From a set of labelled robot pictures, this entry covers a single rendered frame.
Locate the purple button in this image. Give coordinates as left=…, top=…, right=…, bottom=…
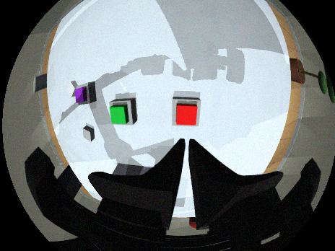
left=75, top=82, right=96, bottom=105

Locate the green button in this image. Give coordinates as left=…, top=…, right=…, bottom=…
left=109, top=97, right=138, bottom=125

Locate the red button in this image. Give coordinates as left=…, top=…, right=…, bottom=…
left=171, top=97, right=201, bottom=126

